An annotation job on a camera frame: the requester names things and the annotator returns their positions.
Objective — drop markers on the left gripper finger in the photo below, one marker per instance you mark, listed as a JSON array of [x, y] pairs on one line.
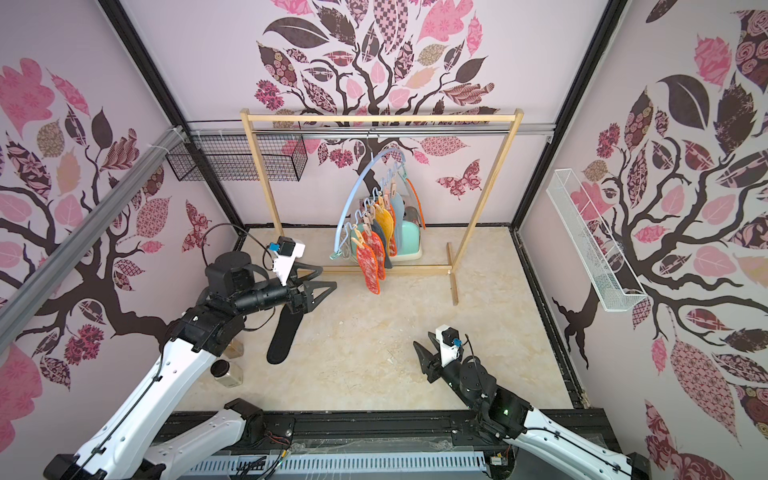
[[301, 272], [315, 292]]

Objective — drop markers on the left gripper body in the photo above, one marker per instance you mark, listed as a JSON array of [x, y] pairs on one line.
[[271, 295]]

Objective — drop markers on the black insole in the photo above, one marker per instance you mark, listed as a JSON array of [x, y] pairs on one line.
[[284, 335]]

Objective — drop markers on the red patterned insole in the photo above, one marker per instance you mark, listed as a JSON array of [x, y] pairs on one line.
[[367, 262], [376, 245]]

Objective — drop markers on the light blue clip hanger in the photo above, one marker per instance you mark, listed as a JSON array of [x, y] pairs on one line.
[[365, 191]]

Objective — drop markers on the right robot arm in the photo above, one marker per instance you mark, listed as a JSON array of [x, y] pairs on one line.
[[500, 415]]

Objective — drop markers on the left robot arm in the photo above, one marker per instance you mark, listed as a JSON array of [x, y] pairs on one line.
[[123, 448]]

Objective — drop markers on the dark grey insole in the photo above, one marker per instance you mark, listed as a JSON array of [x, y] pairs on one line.
[[378, 231]]

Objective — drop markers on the yellow insole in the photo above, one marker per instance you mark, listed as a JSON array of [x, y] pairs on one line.
[[385, 220]]

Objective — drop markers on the mint green toaster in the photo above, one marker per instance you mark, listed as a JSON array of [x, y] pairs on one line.
[[410, 247]]

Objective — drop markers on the light blue insole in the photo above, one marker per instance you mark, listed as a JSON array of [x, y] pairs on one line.
[[398, 207]]

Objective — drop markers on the orange edged insole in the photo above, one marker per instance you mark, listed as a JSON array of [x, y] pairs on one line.
[[418, 205]]

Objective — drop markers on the wooden clothes rack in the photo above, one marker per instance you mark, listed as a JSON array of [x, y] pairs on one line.
[[450, 268]]

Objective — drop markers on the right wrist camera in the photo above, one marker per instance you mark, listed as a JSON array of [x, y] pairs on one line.
[[450, 345]]

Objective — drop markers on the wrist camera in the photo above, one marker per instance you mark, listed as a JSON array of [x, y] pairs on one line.
[[450, 345], [285, 252]]

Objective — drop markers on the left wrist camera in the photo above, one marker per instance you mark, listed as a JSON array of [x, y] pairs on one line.
[[285, 252]]

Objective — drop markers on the white slotted cable duct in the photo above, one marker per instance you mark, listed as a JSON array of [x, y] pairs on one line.
[[337, 466]]

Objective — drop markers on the black wire basket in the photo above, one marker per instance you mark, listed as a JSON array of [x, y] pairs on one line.
[[230, 159]]

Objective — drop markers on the white wire shelf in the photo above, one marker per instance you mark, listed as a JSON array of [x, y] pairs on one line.
[[580, 206]]

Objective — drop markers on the grey aluminium rail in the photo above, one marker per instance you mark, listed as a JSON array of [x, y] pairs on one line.
[[32, 294]]

